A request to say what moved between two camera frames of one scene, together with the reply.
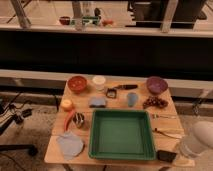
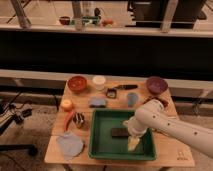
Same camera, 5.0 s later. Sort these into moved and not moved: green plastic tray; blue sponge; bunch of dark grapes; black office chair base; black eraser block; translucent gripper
Moved: translucent gripper; black eraser block
Not moved: black office chair base; bunch of dark grapes; green plastic tray; blue sponge
